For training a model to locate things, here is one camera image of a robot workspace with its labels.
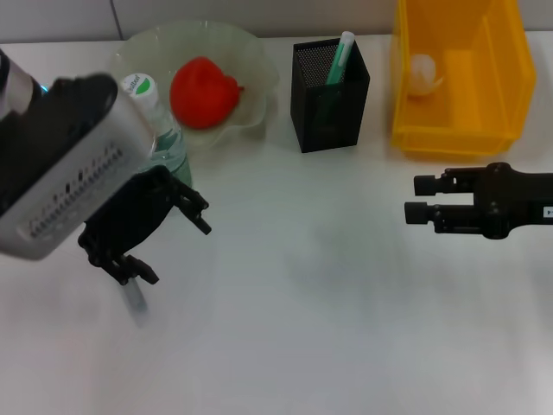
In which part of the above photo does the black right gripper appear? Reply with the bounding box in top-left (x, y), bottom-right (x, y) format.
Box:
top-left (404, 162), bottom-right (553, 241)

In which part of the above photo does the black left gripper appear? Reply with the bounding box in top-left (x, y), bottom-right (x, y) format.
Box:
top-left (77, 166), bottom-right (213, 287)

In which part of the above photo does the grey marker pen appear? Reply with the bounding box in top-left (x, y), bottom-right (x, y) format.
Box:
top-left (120, 278), bottom-right (150, 328)

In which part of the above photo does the clear green-label water bottle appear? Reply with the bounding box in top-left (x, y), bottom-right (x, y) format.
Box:
top-left (119, 73), bottom-right (194, 188)

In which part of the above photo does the white paper ball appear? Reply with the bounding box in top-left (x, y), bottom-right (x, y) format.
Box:
top-left (408, 53), bottom-right (446, 97)

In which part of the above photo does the orange fruit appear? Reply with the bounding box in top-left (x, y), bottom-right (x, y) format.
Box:
top-left (169, 56), bottom-right (246, 130)

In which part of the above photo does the green utility knife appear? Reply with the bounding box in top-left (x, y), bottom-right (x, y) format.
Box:
top-left (317, 30), bottom-right (358, 133)

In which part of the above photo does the black mesh pen holder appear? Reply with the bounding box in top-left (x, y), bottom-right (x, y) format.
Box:
top-left (289, 36), bottom-right (372, 154)

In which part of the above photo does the pale green glass fruit bowl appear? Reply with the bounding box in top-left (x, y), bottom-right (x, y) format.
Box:
top-left (112, 21), bottom-right (280, 150)

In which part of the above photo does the yellow plastic bin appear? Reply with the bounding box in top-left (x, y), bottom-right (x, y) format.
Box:
top-left (391, 0), bottom-right (538, 162)

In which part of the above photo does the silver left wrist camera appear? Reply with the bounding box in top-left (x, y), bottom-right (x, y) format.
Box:
top-left (0, 73), bottom-right (156, 261)

